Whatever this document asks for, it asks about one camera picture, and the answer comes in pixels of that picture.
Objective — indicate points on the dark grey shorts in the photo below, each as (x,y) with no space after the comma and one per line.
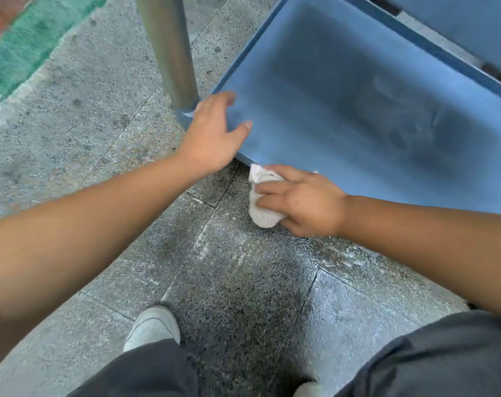
(440,359)

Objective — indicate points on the blue plastic seat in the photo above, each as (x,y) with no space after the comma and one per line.
(461,24)
(358,111)

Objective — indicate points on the person's right forearm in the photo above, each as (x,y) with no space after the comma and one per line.
(432,243)

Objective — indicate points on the white cleaning cloth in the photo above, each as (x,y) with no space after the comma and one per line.
(262,217)

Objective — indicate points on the person's left forearm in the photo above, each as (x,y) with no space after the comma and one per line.
(76,243)

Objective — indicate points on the person's left hand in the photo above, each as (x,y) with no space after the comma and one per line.
(207,138)

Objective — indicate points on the person's right fingers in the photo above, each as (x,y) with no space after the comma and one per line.
(275,188)

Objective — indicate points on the person's left thumb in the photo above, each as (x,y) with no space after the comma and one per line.
(241,134)

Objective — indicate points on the white shoe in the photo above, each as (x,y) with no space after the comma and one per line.
(307,390)
(153,328)

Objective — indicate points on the grey metal pole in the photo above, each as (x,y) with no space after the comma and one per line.
(167,49)

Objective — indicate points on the person's right hand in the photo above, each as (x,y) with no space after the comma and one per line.
(312,204)

